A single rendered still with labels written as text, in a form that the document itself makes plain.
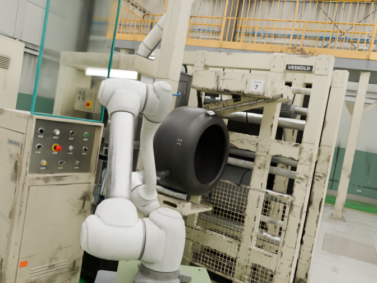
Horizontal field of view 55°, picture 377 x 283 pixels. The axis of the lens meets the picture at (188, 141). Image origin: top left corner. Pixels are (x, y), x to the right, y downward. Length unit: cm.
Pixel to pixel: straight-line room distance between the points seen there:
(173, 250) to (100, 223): 29
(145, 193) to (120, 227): 56
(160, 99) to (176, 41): 110
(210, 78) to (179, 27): 42
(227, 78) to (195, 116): 47
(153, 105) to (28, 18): 1201
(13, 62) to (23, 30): 789
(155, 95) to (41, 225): 129
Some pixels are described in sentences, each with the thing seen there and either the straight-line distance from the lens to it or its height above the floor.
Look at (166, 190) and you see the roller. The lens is 246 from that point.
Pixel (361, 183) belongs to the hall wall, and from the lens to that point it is 1140.
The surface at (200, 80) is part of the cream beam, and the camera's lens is 277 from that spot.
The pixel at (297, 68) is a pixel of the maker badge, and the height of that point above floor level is 189.
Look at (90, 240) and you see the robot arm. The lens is 136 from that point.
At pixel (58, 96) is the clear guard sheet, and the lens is 245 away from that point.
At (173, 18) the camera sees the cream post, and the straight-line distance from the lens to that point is 272.
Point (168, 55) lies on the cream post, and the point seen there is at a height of 182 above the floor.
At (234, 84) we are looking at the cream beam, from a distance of 262.
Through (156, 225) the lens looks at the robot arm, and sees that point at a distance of 141.
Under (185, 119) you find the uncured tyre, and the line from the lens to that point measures 231.
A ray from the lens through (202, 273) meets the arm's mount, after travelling 167.
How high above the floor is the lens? 138
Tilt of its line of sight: 3 degrees down
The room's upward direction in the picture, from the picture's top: 10 degrees clockwise
